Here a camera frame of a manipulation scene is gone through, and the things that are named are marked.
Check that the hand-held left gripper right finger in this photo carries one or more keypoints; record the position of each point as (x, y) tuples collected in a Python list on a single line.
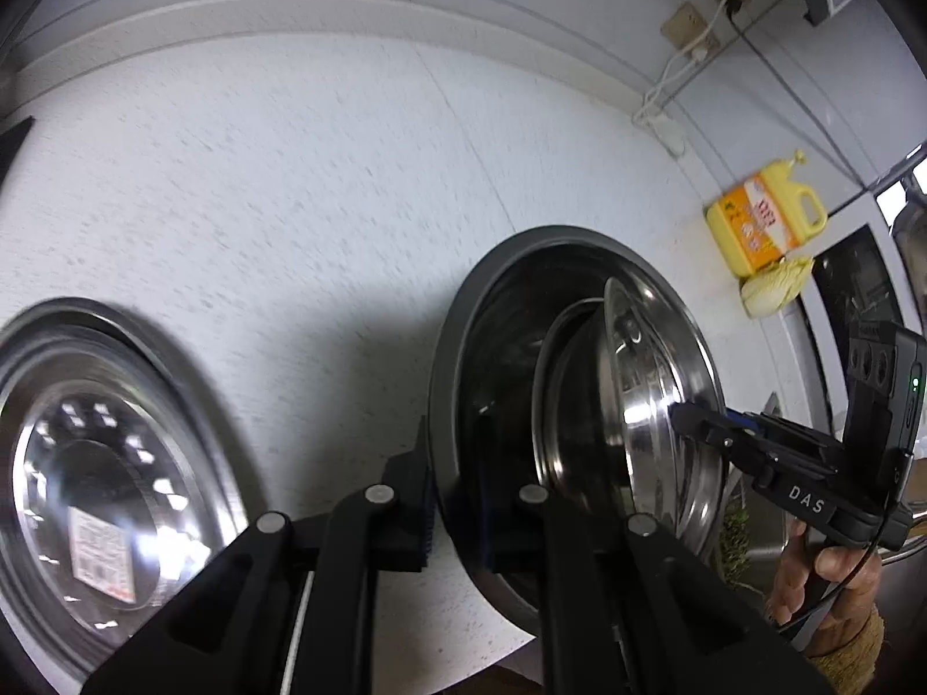
[(500, 536)]

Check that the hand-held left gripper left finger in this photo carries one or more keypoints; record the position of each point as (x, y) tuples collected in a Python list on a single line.
[(405, 514)]

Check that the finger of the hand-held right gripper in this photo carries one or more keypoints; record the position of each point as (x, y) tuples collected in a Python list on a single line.
[(717, 434), (742, 420)]

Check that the large steel bowl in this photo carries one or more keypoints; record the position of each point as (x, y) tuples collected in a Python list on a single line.
[(471, 347)]

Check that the steel plate with paper label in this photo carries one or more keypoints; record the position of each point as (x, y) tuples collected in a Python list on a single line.
[(145, 463)]

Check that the person's right forearm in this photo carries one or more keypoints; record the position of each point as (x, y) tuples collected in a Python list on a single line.
[(847, 637)]

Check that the person's right hand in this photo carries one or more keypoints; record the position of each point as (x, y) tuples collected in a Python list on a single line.
[(786, 586)]

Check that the cabbage piece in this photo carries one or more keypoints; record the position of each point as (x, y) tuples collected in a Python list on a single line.
[(775, 286)]

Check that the yellow detergent bottle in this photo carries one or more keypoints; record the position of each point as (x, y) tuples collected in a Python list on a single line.
[(753, 224)]

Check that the white power adapter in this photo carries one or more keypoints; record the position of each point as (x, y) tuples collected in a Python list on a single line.
[(670, 136)]

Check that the black gas stove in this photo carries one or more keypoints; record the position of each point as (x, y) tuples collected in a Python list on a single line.
[(11, 148)]

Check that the beige wall socket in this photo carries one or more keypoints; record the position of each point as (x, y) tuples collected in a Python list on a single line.
[(688, 29)]

